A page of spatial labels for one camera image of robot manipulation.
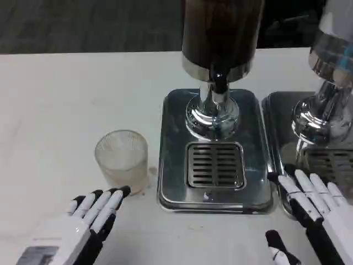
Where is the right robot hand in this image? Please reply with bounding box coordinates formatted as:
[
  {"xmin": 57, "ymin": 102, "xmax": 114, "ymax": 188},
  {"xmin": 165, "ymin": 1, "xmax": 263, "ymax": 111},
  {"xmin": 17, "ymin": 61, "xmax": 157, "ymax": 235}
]
[{"xmin": 265, "ymin": 164, "xmax": 353, "ymax": 265}]

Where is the dark drink dispenser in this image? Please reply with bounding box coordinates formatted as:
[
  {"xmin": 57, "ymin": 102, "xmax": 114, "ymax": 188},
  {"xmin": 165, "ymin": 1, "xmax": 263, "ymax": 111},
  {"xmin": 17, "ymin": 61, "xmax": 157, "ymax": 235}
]
[{"xmin": 180, "ymin": 0, "xmax": 265, "ymax": 141}]

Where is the clear ribbed glass cup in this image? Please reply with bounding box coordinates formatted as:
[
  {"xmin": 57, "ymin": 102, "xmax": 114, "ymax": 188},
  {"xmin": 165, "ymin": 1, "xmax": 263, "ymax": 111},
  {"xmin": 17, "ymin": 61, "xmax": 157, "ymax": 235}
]
[{"xmin": 94, "ymin": 129, "xmax": 151, "ymax": 196}]

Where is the slotted steel drain grid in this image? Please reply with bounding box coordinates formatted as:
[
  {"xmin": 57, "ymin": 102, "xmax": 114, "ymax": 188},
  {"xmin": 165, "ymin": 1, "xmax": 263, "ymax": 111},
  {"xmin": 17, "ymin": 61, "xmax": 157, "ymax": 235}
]
[
  {"xmin": 185, "ymin": 141, "xmax": 247, "ymax": 189},
  {"xmin": 299, "ymin": 147, "xmax": 353, "ymax": 191}
]

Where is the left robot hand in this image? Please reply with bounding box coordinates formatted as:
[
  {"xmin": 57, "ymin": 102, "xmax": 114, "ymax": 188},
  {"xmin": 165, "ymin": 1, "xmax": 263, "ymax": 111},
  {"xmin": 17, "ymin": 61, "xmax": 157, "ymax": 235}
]
[{"xmin": 15, "ymin": 185, "xmax": 132, "ymax": 265}]

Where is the black dispenser tap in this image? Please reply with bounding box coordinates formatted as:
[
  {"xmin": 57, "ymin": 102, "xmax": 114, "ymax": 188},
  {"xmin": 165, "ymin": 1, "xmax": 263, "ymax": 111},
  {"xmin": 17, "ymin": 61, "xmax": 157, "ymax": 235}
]
[{"xmin": 210, "ymin": 70, "xmax": 229, "ymax": 96}]

